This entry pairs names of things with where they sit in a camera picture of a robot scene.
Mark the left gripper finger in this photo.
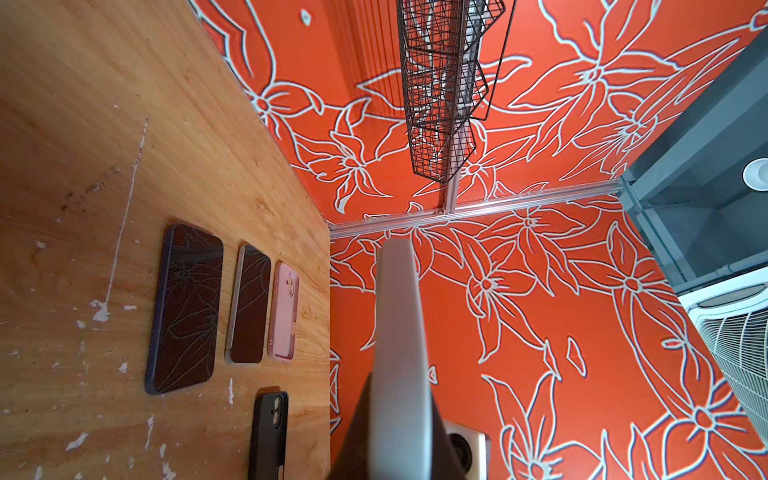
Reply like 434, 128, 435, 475
328, 372, 384, 479

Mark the black phone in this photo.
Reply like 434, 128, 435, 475
145, 223, 224, 395
367, 238, 433, 479

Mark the black phone case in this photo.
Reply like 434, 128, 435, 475
248, 391, 289, 480

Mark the pink clear phone case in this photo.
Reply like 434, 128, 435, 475
268, 261, 300, 361

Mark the white ceiling air conditioner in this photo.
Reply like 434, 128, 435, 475
680, 282, 767, 441

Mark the round white ceiling light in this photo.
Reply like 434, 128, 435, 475
742, 157, 768, 192

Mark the black wire basket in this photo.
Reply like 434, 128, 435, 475
396, 1, 516, 185

